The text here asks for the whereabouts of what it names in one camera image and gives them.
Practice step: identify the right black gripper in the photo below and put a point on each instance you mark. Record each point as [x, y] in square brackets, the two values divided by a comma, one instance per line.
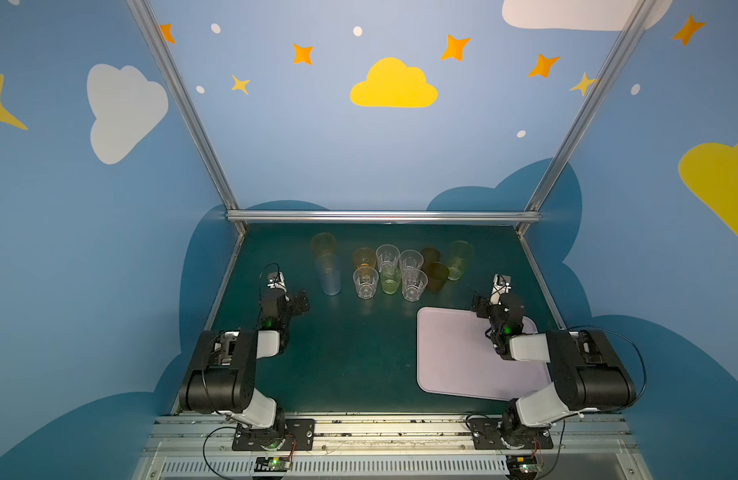
[504, 303]

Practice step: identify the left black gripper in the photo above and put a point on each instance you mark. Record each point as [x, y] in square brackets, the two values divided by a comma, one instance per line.
[272, 299]

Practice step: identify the lilac plastic tray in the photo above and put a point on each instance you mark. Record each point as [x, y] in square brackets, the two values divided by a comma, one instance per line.
[454, 357]

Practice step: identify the dark amber dimpled glass front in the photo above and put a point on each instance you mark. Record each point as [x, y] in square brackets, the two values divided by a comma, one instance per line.
[437, 274]

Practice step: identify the dark amber dimpled glass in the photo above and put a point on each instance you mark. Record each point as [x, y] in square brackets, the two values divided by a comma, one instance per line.
[437, 274]
[430, 255]

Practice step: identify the clear faceted glass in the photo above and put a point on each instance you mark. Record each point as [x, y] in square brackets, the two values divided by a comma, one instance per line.
[414, 283]
[366, 281]

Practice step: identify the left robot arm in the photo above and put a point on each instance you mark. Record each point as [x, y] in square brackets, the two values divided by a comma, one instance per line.
[221, 376]

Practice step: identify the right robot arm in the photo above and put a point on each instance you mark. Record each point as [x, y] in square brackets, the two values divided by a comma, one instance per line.
[586, 373]

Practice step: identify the tall blue frosted glass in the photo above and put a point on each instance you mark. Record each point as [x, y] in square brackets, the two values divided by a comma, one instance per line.
[329, 274]

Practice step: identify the tall amber glass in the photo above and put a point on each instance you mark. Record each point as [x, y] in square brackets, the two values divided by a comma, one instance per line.
[323, 243]

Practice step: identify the tall green glass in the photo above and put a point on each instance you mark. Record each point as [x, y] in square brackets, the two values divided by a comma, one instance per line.
[460, 254]

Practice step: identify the dark amber dimpled glass back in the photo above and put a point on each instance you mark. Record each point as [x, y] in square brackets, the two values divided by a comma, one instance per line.
[430, 255]

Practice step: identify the short orange glass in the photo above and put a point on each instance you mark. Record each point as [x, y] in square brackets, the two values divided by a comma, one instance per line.
[364, 257]

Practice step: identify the clear glass back right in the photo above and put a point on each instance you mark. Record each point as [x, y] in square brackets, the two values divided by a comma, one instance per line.
[410, 259]

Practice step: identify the small green glass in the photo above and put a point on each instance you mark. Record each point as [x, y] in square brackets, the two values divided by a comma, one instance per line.
[390, 278]

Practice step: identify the clear glass back left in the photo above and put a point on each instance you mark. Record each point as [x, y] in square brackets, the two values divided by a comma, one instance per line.
[387, 257]

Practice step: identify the right controller board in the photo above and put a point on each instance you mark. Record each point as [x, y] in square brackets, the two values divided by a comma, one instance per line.
[522, 468]

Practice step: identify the controller board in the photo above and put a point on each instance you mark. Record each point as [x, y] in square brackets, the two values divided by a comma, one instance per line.
[272, 465]
[522, 468]

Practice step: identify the left controller board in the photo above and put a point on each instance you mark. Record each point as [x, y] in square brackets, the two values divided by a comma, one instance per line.
[272, 465]

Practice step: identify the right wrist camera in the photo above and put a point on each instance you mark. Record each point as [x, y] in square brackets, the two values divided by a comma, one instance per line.
[501, 285]

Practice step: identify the back horizontal aluminium frame bar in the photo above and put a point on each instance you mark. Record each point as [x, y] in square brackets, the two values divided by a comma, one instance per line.
[382, 217]

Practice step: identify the right aluminium frame post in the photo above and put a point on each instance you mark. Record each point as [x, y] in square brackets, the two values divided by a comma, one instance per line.
[625, 43]

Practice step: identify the aluminium frame post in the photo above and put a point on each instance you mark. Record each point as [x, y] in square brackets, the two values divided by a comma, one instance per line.
[625, 43]
[150, 29]

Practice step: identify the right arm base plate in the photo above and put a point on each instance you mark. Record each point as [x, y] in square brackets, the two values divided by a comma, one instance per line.
[489, 434]

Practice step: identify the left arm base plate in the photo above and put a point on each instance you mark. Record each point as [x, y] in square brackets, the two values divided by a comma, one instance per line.
[297, 435]

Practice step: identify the left aluminium frame post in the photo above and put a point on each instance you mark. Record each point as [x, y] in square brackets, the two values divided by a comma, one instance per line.
[150, 29]

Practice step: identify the aluminium mounting rail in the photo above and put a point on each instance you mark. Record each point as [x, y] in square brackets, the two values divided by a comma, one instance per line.
[389, 446]

